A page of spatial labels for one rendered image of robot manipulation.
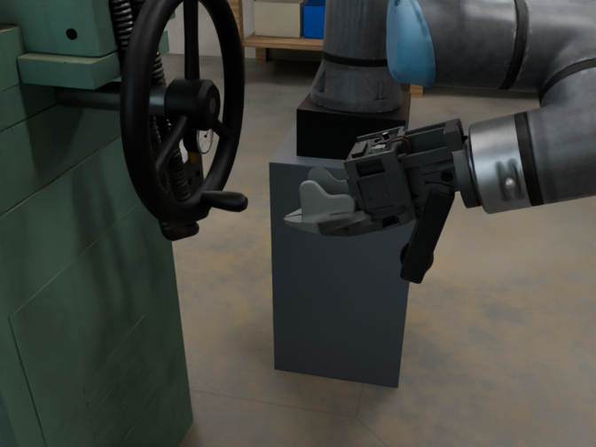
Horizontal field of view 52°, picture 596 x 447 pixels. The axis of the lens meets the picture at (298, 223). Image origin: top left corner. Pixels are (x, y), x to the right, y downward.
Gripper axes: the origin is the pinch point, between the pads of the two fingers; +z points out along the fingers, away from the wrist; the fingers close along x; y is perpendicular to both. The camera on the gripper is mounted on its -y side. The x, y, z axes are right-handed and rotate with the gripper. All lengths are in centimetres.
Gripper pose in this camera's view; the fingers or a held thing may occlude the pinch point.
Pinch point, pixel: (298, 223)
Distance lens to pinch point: 68.7
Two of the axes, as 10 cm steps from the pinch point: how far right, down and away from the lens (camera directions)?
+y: -3.3, -8.6, -3.8
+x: -2.8, 4.7, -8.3
